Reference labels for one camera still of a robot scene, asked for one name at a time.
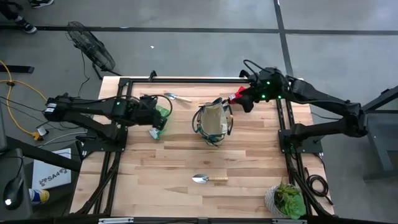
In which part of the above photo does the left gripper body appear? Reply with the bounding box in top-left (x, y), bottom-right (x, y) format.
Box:
top-left (133, 95), bottom-right (169, 126)

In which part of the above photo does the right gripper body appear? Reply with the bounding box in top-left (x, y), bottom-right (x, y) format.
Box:
top-left (248, 66), bottom-right (290, 103)

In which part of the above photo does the green spray bottle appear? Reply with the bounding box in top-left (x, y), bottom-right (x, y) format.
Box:
top-left (148, 105), bottom-right (172, 141)

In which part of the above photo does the red garden glove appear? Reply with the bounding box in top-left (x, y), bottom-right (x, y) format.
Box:
top-left (228, 86), bottom-right (249, 105)

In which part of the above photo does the cream green gardening bag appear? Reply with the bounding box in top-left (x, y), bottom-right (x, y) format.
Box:
top-left (192, 97), bottom-right (234, 147)

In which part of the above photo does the wide trowel wooden handle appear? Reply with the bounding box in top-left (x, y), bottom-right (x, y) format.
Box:
top-left (192, 173), bottom-right (229, 185)

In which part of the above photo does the black floor fan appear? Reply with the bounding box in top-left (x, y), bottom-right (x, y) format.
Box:
top-left (66, 21), bottom-right (123, 80)

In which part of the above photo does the succulent in white pot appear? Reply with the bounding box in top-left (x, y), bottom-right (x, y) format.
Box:
top-left (264, 182), bottom-right (307, 220)

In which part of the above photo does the white printed box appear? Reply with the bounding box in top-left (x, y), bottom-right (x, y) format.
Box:
top-left (31, 148), bottom-right (72, 190)

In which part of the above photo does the black rig stand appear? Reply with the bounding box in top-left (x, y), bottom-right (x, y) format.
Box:
top-left (360, 85), bottom-right (398, 182)

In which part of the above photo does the blue yellow bottle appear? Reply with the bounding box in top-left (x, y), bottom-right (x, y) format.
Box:
top-left (28, 188), bottom-right (50, 206)

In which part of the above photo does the black floor bar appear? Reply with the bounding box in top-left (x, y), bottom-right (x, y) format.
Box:
top-left (0, 64), bottom-right (35, 75)

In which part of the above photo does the person's shoe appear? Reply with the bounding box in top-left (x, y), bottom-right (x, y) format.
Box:
top-left (29, 0), bottom-right (54, 9)
top-left (14, 17), bottom-right (37, 34)

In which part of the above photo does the dark side desk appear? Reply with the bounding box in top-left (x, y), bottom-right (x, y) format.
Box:
top-left (0, 105), bottom-right (82, 222)

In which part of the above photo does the black computer mouse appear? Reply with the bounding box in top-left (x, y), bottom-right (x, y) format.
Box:
top-left (2, 177), bottom-right (25, 211)

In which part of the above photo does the person's leg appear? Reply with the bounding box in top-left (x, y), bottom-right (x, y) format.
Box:
top-left (0, 0), bottom-right (24, 22)

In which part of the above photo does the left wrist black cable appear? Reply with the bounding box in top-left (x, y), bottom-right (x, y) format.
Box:
top-left (148, 94), bottom-right (174, 118)

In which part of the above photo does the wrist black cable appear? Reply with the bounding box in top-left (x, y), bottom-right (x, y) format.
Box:
top-left (242, 58), bottom-right (266, 76)
top-left (148, 94), bottom-right (174, 118)

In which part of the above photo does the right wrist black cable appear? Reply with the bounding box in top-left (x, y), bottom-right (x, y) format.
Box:
top-left (242, 58), bottom-right (266, 76)

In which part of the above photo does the black table frame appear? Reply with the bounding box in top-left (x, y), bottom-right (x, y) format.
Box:
top-left (74, 77), bottom-right (331, 218)

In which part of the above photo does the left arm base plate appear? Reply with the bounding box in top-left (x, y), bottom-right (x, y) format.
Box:
top-left (76, 127), bottom-right (129, 153)

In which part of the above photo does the black fan cord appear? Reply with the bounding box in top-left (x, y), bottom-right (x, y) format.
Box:
top-left (57, 49), bottom-right (99, 109)

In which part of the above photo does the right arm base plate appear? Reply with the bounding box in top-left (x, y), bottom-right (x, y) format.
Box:
top-left (278, 129), bottom-right (324, 156)

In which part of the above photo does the coiled black cable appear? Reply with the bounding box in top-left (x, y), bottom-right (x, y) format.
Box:
top-left (303, 166), bottom-right (334, 206)

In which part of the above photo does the silver metal bracket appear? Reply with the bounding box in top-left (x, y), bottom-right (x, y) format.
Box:
top-left (98, 217), bottom-right (134, 224)
top-left (272, 218), bottom-right (308, 224)

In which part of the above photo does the yellow extension cord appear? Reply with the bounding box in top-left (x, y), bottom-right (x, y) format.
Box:
top-left (0, 60), bottom-right (48, 141)

